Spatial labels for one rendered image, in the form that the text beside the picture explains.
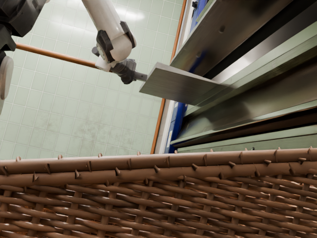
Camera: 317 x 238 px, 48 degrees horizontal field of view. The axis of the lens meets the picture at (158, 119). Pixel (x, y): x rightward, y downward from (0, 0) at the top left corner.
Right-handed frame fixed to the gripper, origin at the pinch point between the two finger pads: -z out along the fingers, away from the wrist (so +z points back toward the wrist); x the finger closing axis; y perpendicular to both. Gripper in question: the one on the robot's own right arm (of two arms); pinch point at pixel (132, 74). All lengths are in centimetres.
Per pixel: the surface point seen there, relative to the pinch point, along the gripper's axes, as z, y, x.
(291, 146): 58, -83, -33
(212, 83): 1.6, -41.9, -1.7
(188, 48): -11.6, -21.5, 19.2
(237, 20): 22, -54, 17
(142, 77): -2.2, -4.5, -0.4
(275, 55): 44, -74, -5
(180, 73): 11.2, -30.2, -1.7
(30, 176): 125, -72, -48
